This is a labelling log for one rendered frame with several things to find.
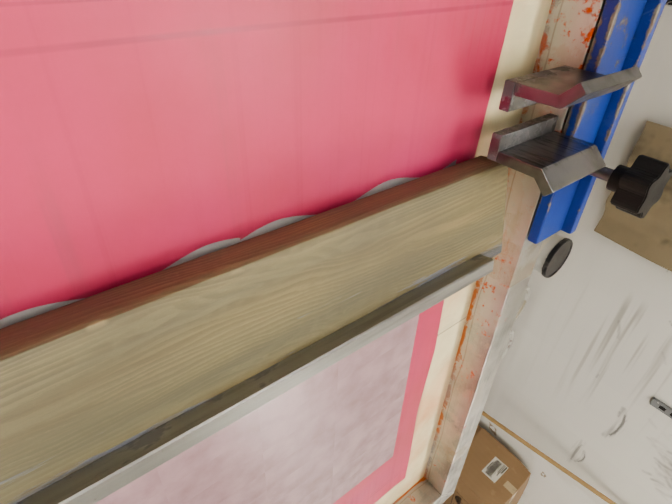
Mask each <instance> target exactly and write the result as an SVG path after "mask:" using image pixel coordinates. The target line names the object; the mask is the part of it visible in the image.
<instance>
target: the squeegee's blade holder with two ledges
mask: <svg viewBox="0 0 672 504"><path fill-rule="evenodd" d="M493 264H494V260H493V259H492V258H489V257H486V256H484V255H481V254H479V255H477V256H475V257H473V258H471V259H470V260H468V261H466V262H464V263H462V264H460V265H458V266H457V267H455V268H453V269H451V270H449V271H447V272H445V273H444V274H442V275H440V276H438V277H436V278H434V279H432V280H431V281H429V282H427V283H425V284H423V285H421V286H419V287H418V288H416V289H414V290H412V291H410V292H408V293H406V294H405V295H403V296H401V297H399V298H397V299H395V300H393V301H392V302H390V303H388V304H386V305H384V306H382V307H380V308H379V309H377V310H375V311H373V312H371V313H369V314H367V315H366V316H364V317H362V318H360V319H358V320H356V321H354V322H353V323H351V324H349V325H347V326H345V327H343V328H341V329H340V330H338V331H336V332H334V333H332V334H330V335H328V336H327V337H325V338H323V339H321V340H319V341H317V342H315V343H314V344H312V345H310V346H308V347H306V348H304V349H302V350H301V351H299V352H297V353H295V354H293V355H291V356H289V357H288V358H286V359H284V360H282V361H280V362H278V363H276V364H275V365H273V366H271V367H269V368H267V369H265V370H263V371H262V372H260V373H258V374H256V375H254V376H252V377H250V378H249V379H247V380H245V381H243V382H241V383H239V384H237V385H236V386H234V387H232V388H230V389H228V390H226V391H224V392H223V393H221V394H219V395H217V396H215V397H213V398H211V399H210V400H208V401H206V402H204V403H202V404H200V405H198V406H197V407H195V408H193V409H191V410H189V411H187V412H186V413H184V414H182V415H180V416H178V417H176V418H174V419H173V420H171V421H169V422H167V423H165V424H163V425H161V426H160V427H158V428H156V429H154V430H152V431H150V432H148V433H147V434H145V435H143V436H141V437H139V438H137V439H135V440H134V441H132V442H130V443H128V444H126V445H124V446H122V447H121V448H119V449H117V450H115V451H113V452H111V453H109V454H108V455H106V456H104V457H102V458H100V459H98V460H96V461H95V462H93V463H91V464H89V465H87V466H85V467H83V468H82V469H80V470H78V471H76V472H74V473H72V474H70V475H69V476H67V477H65V478H63V479H61V480H59V481H57V482H56V483H54V484H52V485H50V486H48V487H46V488H44V489H43V490H41V491H39V492H37V493H35V494H33V495H31V496H30V497H28V498H26V499H24V500H22V501H20V502H18V503H17V504H95V503H97V502H98V501H100V500H102V499H103V498H105V497H107V496H109V495H110V494H112V493H114V492H115V491H117V490H119V489H121V488H122V487H124V486H126V485H127V484H129V483H131V482H133V481H134V480H136V479H138V478H139V477H141V476H143V475H145V474H146V473H148V472H150V471H151V470H153V469H155V468H157V467H158V466H160V465H162V464H163V463H165V462H167V461H169V460H170V459H172V458H174V457H175V456H177V455H179V454H181V453H182V452H184V451H186V450H187V449H189V448H191V447H193V446H194V445H196V444H198V443H199V442H201V441H203V440H205V439H206V438H208V437H210V436H211V435H213V434H215V433H217V432H218V431H220V430H222V429H223V428H225V427H227V426H229V425H230V424H232V423H234V422H235V421H237V420H239V419H241V418H242V417H244V416H246V415H247V414H249V413H251V412H253V411H254V410H256V409H258V408H259V407H261V406H263V405H264V404H266V403H268V402H270V401H271V400H273V399H275V398H276V397H278V396H280V395H282V394H283V393H285V392H287V391H288V390H290V389H292V388H294V387H295V386H297V385H299V384H300V383H302V382H304V381H306V380H307V379H309V378H311V377H312V376H314V375H316V374H318V373H319V372H321V371H323V370H324V369H326V368H328V367H330V366H331V365H333V364H335V363H336V362H338V361H340V360H342V359H343V358H345V357H347V356H348V355H350V354H352V353H354V352H355V351H357V350H359V349H360V348H362V347H364V346H366V345H367V344H369V343H371V342H372V341H374V340H376V339H378V338H379V337H381V336H383V335H384V334H386V333H388V332H390V331H391V330H393V329H395V328H396V327H398V326H400V325H402V324H403V323H405V322H407V321H408V320H410V319H412V318H414V317H415V316H417V315H419V314H420V313H422V312H424V311H426V310H427V309H429V308H431V307H432V306H434V305H436V304H438V303H439V302H441V301H443V300H444V299H446V298H448V297H449V296H451V295H453V294H455V293H456V292H458V291H460V290H461V289H463V288H465V287H467V286H468V285H470V284H472V283H473V282H475V281H477V280H479V279H480V278H482V277H484V276H485V275H487V274H489V273H491V272H492V271H493Z"/></svg>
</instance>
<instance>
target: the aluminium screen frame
mask: <svg viewBox="0 0 672 504"><path fill-rule="evenodd" d="M605 2H606V0H552V3H551V6H550V10H549V14H548V17H547V21H546V25H545V29H544V32H543V36H542V40H541V43H540V47H539V51H538V55H537V58H536V62H535V66H534V69H533V73H536V72H540V71H544V70H548V69H552V68H556V67H560V66H564V65H566V66H570V67H573V68H578V69H582V70H583V69H584V66H585V63H586V59H587V56H588V53H589V50H590V47H591V44H592V41H593V38H594V35H595V32H596V29H597V26H598V23H599V20H600V17H601V14H602V11H603V8H604V5H605ZM570 108H571V106H570V107H567V108H564V109H557V108H554V107H551V106H547V105H544V104H541V103H536V104H533V105H530V106H527V107H523V110H522V114H521V118H520V121H519V124H520V123H523V122H526V121H529V120H532V119H534V118H537V117H540V116H543V115H546V114H550V113H551V114H554V115H557V116H558V120H557V123H556V126H555V129H554V131H557V132H560V133H562V132H563V129H564V126H565V123H566V120H567V117H568V114H569V111H570ZM541 196H542V194H541V192H540V189H539V187H538V185H537V183H536V181H535V179H534V178H533V177H531V176H528V175H526V174H524V173H521V172H519V171H516V170H514V169H512V168H509V167H508V182H507V193H506V205H505V217H504V229H503V241H502V251H501V253H499V254H498V255H496V256H494V257H492V259H493V260H494V264H493V271H492V272H491V273H489V274H487V275H485V276H484V277H482V278H480V279H479V280H477V281H476V285H475V288H474V292H473V296H472V299H471V303H470V307H469V311H468V314H467V318H466V322H465V325H464V329H463V333H462V337H461V340H460V344H459V348H458V351H457V355H456V359H455V363H454V366H453V370H452V374H451V377H450V381H449V385H448V389H447V392H446V396H445V400H444V403H443V407H442V411H441V415H440V418H439V422H438V426H437V429H436V433H435V437H434V441H433V444H432V448H431V452H430V455H429V459H428V463H427V467H426V470H425V474H424V477H423V478H422V479H420V480H419V481H418V482H417V483H416V484H415V485H413V486H412V487H411V488H410V489H409V490H408V491H406V492H405V493H404V494H403V495H402V496H401V497H399V498H398V499H397V500H396V501H395V502H394V503H393V504H442V503H444V502H445V501H446V500H447V499H448V498H449V497H450V496H451V495H452V494H453V493H454V491H455V488H456V485H457V482H458V479H459V477H460V474H461V471H462V468H463V465H464V463H465V460H466V457H467V454H468V451H469V448H470V446H471V443H472V440H473V437H474V434H475V432H476V429H477V426H478V423H479V420H480V417H481V415H482V412H483V409H484V406H485V403H486V400H487V398H488V395H489V392H490V389H491V386H492V384H493V381H494V378H495V375H496V372H497V369H498V367H499V364H500V361H501V358H502V355H503V353H504V350H505V347H506V344H507V341H508V338H509V336H510V333H511V330H512V327H513V324H514V321H515V319H516V316H517V313H518V310H519V307H520V305H521V302H522V299H523V296H524V293H525V290H526V288H527V285H528V282H529V279H530V276H531V274H532V271H533V268H534V265H535V262H536V259H537V257H538V254H539V251H540V248H541V245H542V242H543V241H541V242H539V243H538V244H534V243H532V242H530V241H528V235H529V232H530V229H531V226H532V223H533V220H534V217H535V214H536V211H537V208H538V205H539V202H540V199H541Z"/></svg>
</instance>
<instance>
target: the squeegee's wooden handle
mask: <svg viewBox="0 0 672 504"><path fill-rule="evenodd" d="M507 182H508V167H507V166H505V165H502V164H500V163H497V161H496V162H495V161H493V160H490V159H488V158H487V157H486V156H478V157H475V158H473V159H470V160H467V161H464V162H461V163H459V164H456V165H453V166H450V167H448V168H445V169H442V170H439V171H436V172H434V173H431V174H428V175H425V176H423V177H420V178H417V179H414V180H412V181H409V182H406V183H403V184H400V185H398V186H395V187H392V188H389V189H387V190H384V191H381V192H378V193H375V194H373V195H370V196H367V197H364V198H362V199H359V200H356V201H353V202H351V203H348V204H345V205H342V206H339V207H337V208H334V209H331V210H328V211H326V212H323V213H320V214H317V215H315V216H312V217H309V218H306V219H303V220H301V221H298V222H295V223H292V224H290V225H287V226H284V227H281V228H278V229H276V230H273V231H270V232H267V233H265V234H262V235H259V236H256V237H254V238H251V239H248V240H245V241H242V242H240V243H237V244H234V245H231V246H229V247H226V248H223V249H220V250H217V251H215V252H212V253H209V254H206V255H204V256H201V257H198V258H195V259H193V260H190V261H187V262H184V263H181V264H179V265H176V266H173V267H170V268H168V269H165V270H162V271H159V272H156V273H154V274H151V275H148V276H145V277H143V278H140V279H137V280H134V281H132V282H129V283H126V284H123V285H120V286H118V287H115V288H112V289H109V290H107V291H104V292H101V293H98V294H95V295H93V296H90V297H87V298H84V299H82V300H79V301H76V302H73V303H71V304H68V305H65V306H62V307H59V308H57V309H54V310H51V311H48V312H46V313H43V314H40V315H37V316H34V317H32V318H29V319H26V320H23V321H21V322H18V323H15V324H12V325H10V326H7V327H4V328H1V329H0V504H17V503H18V502H20V501H22V500H24V499H26V498H28V497H30V496H31V495H33V494H35V493H37V492H39V491H41V490H43V489H44V488H46V487H48V486H50V485H52V484H54V483H56V482H57V481H59V480H61V479H63V478H65V477H67V476H69V475H70V474H72V473H74V472H76V471H78V470H80V469H82V468H83V467H85V466H87V465H89V464H91V463H93V462H95V461H96V460H98V459H100V458H102V457H104V456H106V455H108V454H109V453H111V452H113V451H115V450H117V449H119V448H121V447H122V446H124V445H126V444H128V443H130V442H132V441H134V440H135V439H137V438H139V437H141V436H143V435H145V434H147V433H148V432H150V431H152V430H154V429H156V428H158V427H160V426H161V425H163V424H165V423H167V422H169V421H171V420H173V419H174V418H176V417H178V416H180V415H182V414H184V413H186V412H187V411H189V410H191V409H193V408H195V407H197V406H198V405H200V404H202V403H204V402H206V401H208V400H210V399H211V398H213V397H215V396H217V395H219V394H221V393H223V392H224V391H226V390H228V389H230V388H232V387H234V386H236V385H237V384H239V383H241V382H243V381H245V380H247V379H249V378H250V377H252V376H254V375H256V374H258V373H260V372H262V371H263V370H265V369H267V368H269V367H271V366H273V365H275V364H276V363H278V362H280V361H282V360H284V359H286V358H288V357H289V356H291V355H293V354H295V353H297V352H299V351H301V350H302V349H304V348H306V347H308V346H310V345H312V344H314V343H315V342H317V341H319V340H321V339H323V338H325V337H327V336H328V335H330V334H332V333H334V332H336V331H338V330H340V329H341V328H343V327H345V326H347V325H349V324H351V323H353V322H354V321H356V320H358V319H360V318H362V317H364V316H366V315H367V314H369V313H371V312H373V311H375V310H377V309H379V308H380V307H382V306H384V305H386V304H388V303H390V302H392V301H393V300H395V299H397V298H399V297H401V296H403V295H405V294H406V293H408V292H410V291H412V290H414V289H416V288H418V287H419V286H421V285H423V284H425V283H427V282H429V281H431V280H432V279H434V278H436V277H438V276H440V275H442V274H444V273H445V272H447V271H449V270H451V269H453V268H455V267H457V266H458V265H460V264H462V263H464V262H466V261H468V260H470V259H471V258H473V257H475V256H477V255H479V254H481V255H484V256H486V257H489V258H492V257H494V256H496V255H498V254H499V253H501V251H502V241H503V229H504V217H505V205H506V193H507Z"/></svg>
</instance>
